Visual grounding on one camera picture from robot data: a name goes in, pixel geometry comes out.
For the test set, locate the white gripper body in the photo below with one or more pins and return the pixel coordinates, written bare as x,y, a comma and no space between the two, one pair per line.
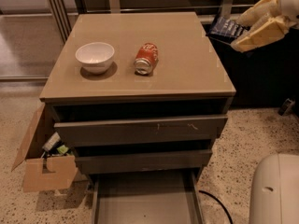
291,4

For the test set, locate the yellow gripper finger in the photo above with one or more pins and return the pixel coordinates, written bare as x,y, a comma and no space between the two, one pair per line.
265,31
264,10

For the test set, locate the dark blue snack bar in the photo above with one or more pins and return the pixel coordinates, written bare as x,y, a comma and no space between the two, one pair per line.
225,30

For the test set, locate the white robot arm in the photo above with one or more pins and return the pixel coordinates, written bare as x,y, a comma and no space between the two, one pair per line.
274,196

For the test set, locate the grey drawer cabinet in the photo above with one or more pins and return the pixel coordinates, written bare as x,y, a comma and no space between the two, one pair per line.
187,80

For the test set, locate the middle grey drawer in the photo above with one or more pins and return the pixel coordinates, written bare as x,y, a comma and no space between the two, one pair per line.
141,162

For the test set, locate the grey drawer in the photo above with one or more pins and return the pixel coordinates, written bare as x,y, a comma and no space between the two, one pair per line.
140,131
141,162
159,197

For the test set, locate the top grey drawer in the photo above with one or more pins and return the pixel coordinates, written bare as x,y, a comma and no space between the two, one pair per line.
140,131

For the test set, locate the bottom grey drawer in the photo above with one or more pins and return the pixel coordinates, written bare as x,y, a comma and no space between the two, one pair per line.
159,197

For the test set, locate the small dark floor object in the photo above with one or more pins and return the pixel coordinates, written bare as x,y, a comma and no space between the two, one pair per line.
286,107

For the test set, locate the red soda can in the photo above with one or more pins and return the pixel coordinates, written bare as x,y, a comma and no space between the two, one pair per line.
146,59

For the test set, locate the white bowl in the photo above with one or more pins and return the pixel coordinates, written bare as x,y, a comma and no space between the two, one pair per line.
95,57

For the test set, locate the green packet in box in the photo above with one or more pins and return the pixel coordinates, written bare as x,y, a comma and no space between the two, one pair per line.
62,149

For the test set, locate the white packet in box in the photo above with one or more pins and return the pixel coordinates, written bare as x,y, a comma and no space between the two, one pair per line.
52,142

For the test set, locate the brown cardboard box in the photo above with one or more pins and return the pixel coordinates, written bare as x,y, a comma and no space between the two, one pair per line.
42,174

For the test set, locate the metal railing frame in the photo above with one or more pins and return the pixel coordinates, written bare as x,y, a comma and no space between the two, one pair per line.
132,22

